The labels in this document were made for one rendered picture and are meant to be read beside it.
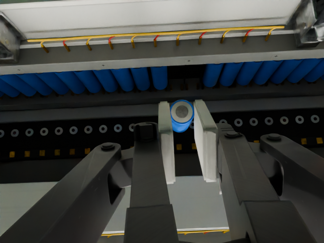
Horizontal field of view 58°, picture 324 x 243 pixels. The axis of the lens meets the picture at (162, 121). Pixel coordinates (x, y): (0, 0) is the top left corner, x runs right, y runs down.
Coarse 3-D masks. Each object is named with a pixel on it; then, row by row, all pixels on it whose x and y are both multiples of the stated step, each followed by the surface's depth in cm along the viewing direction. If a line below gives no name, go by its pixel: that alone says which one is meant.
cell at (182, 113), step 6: (174, 102) 21; (180, 102) 21; (186, 102) 21; (174, 108) 21; (180, 108) 21; (186, 108) 21; (192, 108) 21; (174, 114) 21; (180, 114) 21; (186, 114) 21; (192, 114) 21; (174, 120) 21; (180, 120) 21; (186, 120) 21; (174, 126) 23; (180, 126) 22; (186, 126) 23; (180, 132) 27
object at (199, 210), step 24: (0, 192) 26; (24, 192) 26; (168, 192) 26; (192, 192) 26; (216, 192) 26; (0, 216) 26; (120, 216) 25; (192, 216) 25; (216, 216) 25; (120, 240) 32; (192, 240) 32; (216, 240) 32
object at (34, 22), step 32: (0, 0) 23; (32, 0) 23; (64, 0) 22; (96, 0) 22; (128, 0) 23; (160, 0) 23; (192, 0) 23; (224, 0) 23; (256, 0) 23; (288, 0) 23; (32, 32) 26; (64, 32) 27; (96, 32) 27; (128, 32) 27; (320, 96) 40
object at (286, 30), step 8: (152, 32) 27; (200, 32) 27; (208, 32) 27; (216, 32) 27; (232, 32) 27; (240, 32) 27; (256, 32) 27; (264, 32) 27; (272, 32) 27; (280, 32) 27; (288, 32) 27; (24, 40) 27; (56, 40) 27; (72, 40) 27; (80, 40) 27; (96, 40) 27; (104, 40) 27; (112, 40) 27; (120, 40) 27; (128, 40) 27; (136, 40) 27; (144, 40) 27; (152, 40) 27; (160, 40) 27
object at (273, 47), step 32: (160, 32) 26; (192, 32) 26; (224, 32) 26; (0, 64) 28; (32, 64) 27; (64, 64) 27; (96, 64) 28; (128, 64) 28; (160, 64) 28; (192, 64) 29
